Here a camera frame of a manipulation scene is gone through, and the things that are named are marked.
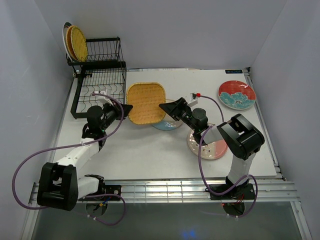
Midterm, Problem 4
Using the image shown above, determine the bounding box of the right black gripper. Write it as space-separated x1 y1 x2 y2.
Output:
159 97 198 132

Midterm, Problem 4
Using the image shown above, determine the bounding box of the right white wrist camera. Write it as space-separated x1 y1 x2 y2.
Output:
187 92 201 107

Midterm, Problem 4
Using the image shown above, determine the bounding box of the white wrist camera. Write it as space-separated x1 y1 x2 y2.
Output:
187 92 201 107
91 88 113 105

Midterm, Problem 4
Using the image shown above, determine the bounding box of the round yellow green woven plate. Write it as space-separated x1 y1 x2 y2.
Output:
70 25 88 62

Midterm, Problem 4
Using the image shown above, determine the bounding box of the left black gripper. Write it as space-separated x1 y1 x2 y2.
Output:
100 99 133 132

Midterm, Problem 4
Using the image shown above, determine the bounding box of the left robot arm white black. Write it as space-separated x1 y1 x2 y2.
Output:
37 103 133 211

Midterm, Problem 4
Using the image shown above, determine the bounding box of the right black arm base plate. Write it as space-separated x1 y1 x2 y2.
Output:
205 183 256 200

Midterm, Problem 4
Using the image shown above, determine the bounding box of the cream pink plate with sprig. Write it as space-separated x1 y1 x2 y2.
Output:
187 130 228 160

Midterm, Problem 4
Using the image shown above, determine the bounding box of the blue label sticker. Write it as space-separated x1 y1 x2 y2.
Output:
225 69 243 74

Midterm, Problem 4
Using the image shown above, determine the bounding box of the white plate green maroon rim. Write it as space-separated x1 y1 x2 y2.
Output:
62 22 71 59

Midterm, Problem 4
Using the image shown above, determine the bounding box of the cream blue plate with sprig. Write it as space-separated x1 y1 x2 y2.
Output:
152 120 182 131

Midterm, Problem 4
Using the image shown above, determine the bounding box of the red plate blue flower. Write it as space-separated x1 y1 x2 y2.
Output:
218 80 257 111

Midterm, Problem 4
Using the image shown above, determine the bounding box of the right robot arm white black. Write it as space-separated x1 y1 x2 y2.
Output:
159 97 265 200

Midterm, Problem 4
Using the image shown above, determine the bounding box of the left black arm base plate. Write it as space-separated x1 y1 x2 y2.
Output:
101 184 122 202

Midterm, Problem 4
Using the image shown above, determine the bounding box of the round orange woven plate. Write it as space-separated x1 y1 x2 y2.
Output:
65 25 77 61

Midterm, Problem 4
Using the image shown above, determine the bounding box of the aluminium front rail frame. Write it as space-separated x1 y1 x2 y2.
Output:
28 178 301 205

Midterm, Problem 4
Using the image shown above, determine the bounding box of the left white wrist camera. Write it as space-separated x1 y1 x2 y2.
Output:
91 88 113 105

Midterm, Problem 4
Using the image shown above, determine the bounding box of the black wire dish rack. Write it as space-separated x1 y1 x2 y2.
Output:
66 36 127 119

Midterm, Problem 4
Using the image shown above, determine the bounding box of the square orange woven plate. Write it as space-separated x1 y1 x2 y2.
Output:
126 82 166 125

